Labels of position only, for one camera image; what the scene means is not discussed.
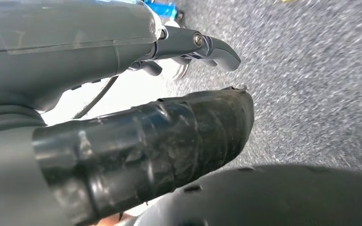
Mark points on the black robot body shell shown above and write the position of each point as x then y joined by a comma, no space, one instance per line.
262,199

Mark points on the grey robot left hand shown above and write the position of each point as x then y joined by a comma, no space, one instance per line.
59,37

